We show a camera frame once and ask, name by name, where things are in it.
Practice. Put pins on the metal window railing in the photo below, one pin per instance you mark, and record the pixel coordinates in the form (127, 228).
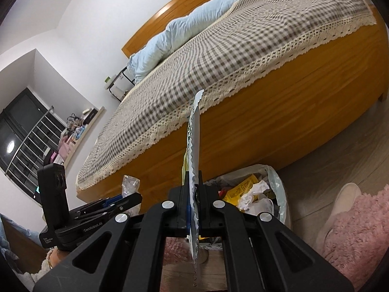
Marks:
(33, 146)

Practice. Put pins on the white green fruit print packet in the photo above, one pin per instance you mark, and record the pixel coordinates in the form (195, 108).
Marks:
(194, 146)

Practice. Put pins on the red snack packet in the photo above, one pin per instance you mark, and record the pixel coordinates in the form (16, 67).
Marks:
(223, 192)

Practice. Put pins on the black box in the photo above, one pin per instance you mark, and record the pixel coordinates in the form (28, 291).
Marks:
(91, 115)

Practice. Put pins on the pile of windowsill clutter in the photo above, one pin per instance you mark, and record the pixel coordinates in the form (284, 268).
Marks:
(70, 133)

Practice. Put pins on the yellow wrapper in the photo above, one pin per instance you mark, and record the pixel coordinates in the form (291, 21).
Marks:
(240, 188)

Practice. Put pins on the person's left hand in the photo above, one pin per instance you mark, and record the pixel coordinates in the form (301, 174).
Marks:
(57, 255)

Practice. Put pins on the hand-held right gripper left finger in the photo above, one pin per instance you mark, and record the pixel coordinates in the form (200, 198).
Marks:
(176, 216)

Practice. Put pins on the clear plastic bin liner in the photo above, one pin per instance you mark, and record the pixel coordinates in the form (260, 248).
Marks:
(279, 194)

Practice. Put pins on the white tissue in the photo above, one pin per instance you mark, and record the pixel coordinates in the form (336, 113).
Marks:
(255, 188)

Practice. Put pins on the black frame bedside table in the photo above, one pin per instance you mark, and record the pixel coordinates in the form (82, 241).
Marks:
(117, 77)

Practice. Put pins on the wooden bed with checkered sheet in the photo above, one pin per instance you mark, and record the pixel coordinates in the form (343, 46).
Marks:
(228, 42)

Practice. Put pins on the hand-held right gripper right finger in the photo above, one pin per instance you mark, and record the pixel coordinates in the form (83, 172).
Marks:
(208, 210)

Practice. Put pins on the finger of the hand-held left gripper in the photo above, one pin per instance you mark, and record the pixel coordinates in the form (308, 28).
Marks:
(100, 205)
(127, 203)

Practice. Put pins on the light blue duvet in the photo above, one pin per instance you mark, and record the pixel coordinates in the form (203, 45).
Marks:
(170, 33)

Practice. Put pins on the clear plastic wrapper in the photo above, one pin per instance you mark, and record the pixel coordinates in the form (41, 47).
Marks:
(130, 185)

